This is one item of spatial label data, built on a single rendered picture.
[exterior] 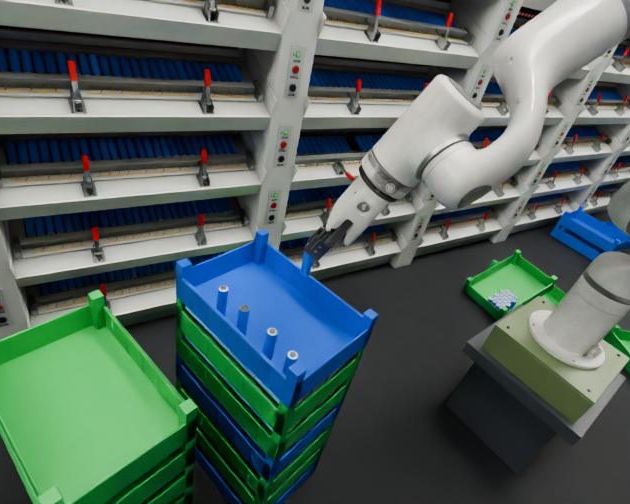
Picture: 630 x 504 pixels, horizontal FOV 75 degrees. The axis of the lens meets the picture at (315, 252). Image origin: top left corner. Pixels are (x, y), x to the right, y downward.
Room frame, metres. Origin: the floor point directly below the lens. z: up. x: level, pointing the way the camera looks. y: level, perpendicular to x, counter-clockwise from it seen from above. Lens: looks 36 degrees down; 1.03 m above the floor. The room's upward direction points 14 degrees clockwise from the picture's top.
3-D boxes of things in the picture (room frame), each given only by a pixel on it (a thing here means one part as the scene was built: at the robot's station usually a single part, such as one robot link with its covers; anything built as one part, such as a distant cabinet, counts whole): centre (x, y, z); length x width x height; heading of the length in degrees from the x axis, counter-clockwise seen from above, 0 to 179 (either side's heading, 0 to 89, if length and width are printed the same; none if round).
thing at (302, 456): (0.53, 0.05, 0.20); 0.30 x 0.20 x 0.08; 55
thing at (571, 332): (0.83, -0.68, 0.46); 0.19 x 0.19 x 0.18
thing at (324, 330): (0.53, 0.05, 0.52); 0.30 x 0.20 x 0.08; 55
